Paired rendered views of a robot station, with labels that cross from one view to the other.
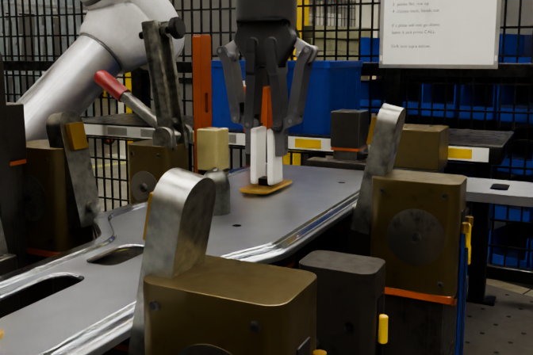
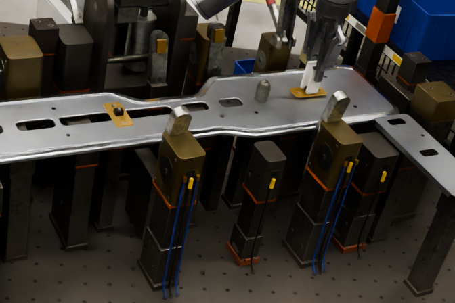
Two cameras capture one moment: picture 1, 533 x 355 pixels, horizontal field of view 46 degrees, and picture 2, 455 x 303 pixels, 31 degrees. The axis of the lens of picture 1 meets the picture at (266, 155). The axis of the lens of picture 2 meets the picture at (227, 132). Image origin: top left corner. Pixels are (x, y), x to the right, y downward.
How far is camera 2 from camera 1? 1.27 m
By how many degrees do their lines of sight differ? 36
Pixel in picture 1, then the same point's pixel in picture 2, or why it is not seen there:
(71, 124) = (217, 30)
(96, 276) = not seen: hidden behind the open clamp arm
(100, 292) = not seen: hidden behind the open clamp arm
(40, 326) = (143, 126)
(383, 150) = (329, 111)
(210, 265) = (185, 136)
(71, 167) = (211, 49)
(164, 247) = (170, 126)
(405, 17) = not seen: outside the picture
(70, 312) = (156, 126)
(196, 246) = (181, 129)
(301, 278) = (199, 153)
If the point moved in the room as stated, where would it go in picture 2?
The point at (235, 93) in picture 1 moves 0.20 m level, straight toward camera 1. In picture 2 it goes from (307, 38) to (261, 67)
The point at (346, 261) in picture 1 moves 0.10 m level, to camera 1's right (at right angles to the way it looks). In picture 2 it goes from (271, 151) to (311, 175)
